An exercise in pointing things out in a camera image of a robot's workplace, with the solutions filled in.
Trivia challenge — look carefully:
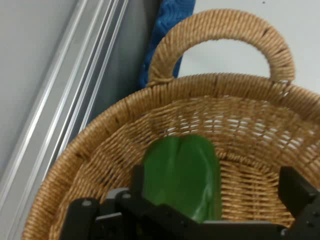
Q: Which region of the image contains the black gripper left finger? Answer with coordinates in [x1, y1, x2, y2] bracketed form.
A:
[58, 163, 161, 240]

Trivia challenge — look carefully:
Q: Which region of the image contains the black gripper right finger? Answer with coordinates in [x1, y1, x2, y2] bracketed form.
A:
[277, 166, 320, 240]

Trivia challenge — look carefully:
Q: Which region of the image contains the green bell pepper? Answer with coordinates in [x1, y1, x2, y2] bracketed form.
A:
[141, 134, 223, 225]

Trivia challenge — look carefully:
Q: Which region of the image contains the blue cloth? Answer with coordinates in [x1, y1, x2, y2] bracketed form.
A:
[139, 0, 196, 89]

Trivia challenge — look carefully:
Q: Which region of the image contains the woven wicker basket with handles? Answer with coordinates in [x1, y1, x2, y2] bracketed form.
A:
[21, 8, 320, 240]

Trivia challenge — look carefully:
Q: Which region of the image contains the aluminium frame rail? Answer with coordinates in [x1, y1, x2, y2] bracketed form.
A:
[0, 0, 130, 240]

